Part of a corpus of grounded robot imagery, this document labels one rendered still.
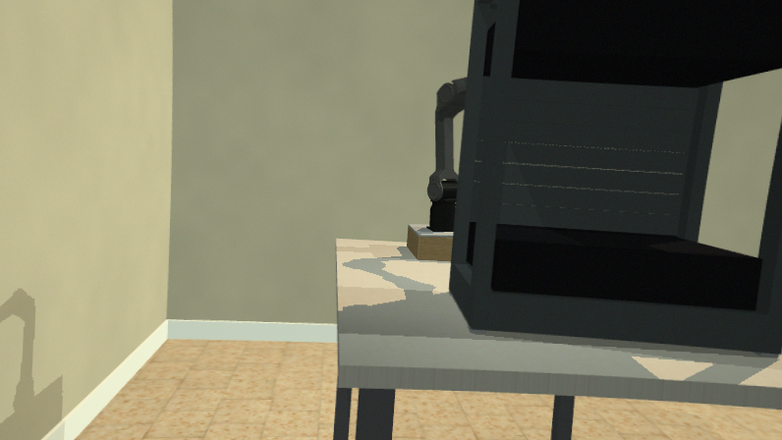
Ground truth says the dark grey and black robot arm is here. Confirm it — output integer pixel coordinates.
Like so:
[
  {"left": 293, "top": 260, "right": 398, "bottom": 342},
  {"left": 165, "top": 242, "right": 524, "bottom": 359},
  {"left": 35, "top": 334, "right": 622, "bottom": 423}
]
[{"left": 427, "top": 77, "right": 467, "bottom": 232}]

